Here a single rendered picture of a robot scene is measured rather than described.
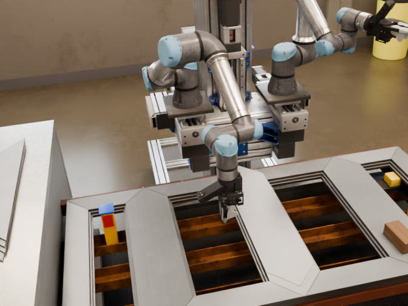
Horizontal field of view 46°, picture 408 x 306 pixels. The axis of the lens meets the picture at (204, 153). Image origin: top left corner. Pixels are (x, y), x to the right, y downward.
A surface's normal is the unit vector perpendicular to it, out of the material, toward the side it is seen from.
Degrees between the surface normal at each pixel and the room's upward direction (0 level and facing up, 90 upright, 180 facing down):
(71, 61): 90
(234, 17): 90
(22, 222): 0
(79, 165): 0
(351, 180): 0
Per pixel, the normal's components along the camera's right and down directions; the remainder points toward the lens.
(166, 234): -0.04, -0.84
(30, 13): 0.20, 0.51
